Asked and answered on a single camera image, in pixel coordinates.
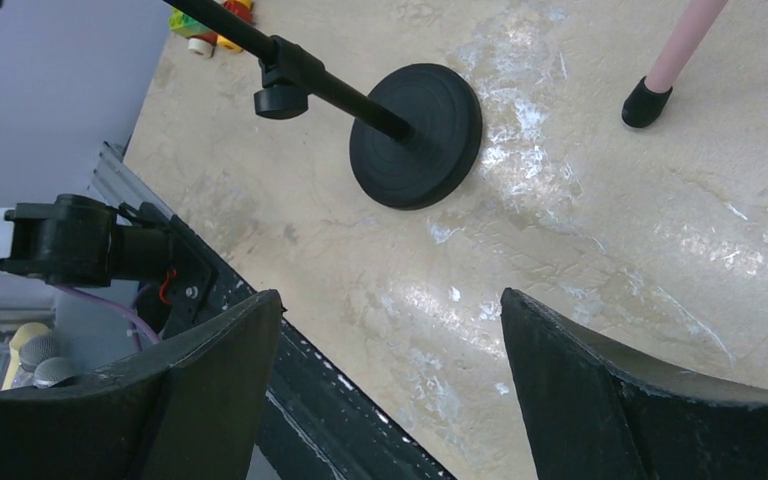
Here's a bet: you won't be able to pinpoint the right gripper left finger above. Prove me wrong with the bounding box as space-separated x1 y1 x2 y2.
0 290 283 479

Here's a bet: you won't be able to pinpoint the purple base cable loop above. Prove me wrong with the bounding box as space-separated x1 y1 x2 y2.
55 284 163 349

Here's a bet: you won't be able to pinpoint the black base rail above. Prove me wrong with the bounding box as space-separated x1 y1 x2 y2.
138 202 453 479

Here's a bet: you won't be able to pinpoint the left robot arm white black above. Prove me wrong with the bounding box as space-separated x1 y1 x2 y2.
0 194 217 313

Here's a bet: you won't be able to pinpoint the microphones off table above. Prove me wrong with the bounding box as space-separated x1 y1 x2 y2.
0 322 77 390

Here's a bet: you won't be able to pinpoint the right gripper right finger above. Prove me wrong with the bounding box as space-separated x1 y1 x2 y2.
501 288 768 479

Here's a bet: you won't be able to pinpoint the pink music stand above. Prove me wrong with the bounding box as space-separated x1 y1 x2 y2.
621 0 728 129

